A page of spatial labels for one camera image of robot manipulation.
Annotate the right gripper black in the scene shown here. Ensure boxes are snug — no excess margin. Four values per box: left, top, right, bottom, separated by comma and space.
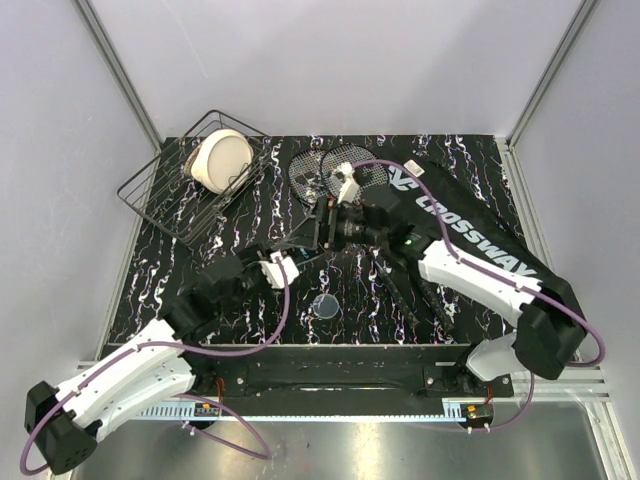
284, 194, 388, 251

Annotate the black BOKA shuttlecock tube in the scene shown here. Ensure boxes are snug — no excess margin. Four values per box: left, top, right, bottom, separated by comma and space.
237, 240, 324, 266

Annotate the clear plastic tube lid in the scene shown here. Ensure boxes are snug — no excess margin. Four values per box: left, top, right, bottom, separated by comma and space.
312, 293, 340, 319

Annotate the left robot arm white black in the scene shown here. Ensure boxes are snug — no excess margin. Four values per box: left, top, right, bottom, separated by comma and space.
20, 245, 299, 476

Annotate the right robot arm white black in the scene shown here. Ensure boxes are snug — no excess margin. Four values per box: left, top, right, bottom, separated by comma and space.
282, 196, 587, 397

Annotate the right badminton racket black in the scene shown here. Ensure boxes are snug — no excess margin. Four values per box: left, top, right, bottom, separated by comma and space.
319, 144, 454, 334

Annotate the white round container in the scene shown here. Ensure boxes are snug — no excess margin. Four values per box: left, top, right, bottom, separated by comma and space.
184, 129, 253, 194

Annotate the black racket bag Crossway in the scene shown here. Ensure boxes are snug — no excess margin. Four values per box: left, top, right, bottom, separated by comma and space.
387, 161, 568, 343

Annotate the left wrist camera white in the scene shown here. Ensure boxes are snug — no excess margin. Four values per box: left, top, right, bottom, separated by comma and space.
259, 251, 300, 290

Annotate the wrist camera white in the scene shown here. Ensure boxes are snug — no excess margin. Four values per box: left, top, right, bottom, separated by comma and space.
330, 162, 360, 204
259, 251, 300, 290

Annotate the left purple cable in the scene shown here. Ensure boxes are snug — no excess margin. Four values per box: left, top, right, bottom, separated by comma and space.
19, 257, 291, 475

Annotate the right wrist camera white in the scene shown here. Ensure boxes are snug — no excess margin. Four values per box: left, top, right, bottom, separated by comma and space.
330, 162, 360, 204

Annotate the black wire basket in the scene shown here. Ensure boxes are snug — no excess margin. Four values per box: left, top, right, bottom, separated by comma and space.
117, 110, 272, 249

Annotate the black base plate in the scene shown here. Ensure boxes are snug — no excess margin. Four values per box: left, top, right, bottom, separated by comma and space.
177, 344, 514, 398

